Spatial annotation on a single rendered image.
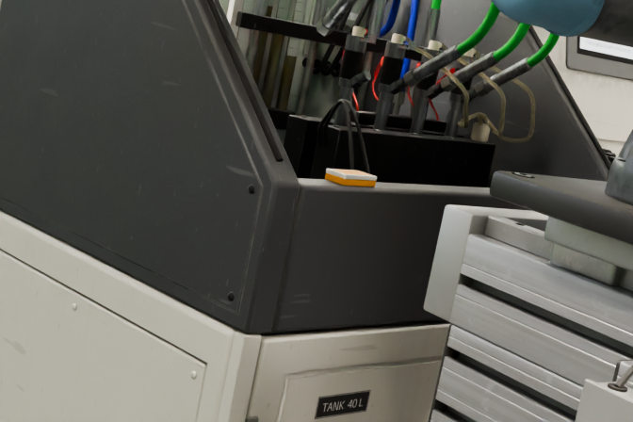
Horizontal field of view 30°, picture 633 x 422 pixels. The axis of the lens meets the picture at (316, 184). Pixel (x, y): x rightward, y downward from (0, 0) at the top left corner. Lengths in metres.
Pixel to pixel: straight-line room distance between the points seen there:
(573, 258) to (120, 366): 0.66
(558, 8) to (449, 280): 0.29
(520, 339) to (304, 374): 0.43
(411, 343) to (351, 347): 0.10
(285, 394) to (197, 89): 0.34
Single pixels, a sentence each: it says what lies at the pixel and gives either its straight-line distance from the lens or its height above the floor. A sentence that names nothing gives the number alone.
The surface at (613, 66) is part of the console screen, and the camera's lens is 2.09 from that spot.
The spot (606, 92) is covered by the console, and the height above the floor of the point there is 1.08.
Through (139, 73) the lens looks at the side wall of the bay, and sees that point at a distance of 1.35.
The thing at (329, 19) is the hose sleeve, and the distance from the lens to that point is 1.47.
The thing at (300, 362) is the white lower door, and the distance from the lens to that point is 1.28.
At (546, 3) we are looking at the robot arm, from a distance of 0.75.
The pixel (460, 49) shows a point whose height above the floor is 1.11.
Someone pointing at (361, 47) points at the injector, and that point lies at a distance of 1.58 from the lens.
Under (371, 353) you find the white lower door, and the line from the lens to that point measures 1.36.
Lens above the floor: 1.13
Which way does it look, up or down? 8 degrees down
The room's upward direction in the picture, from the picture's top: 11 degrees clockwise
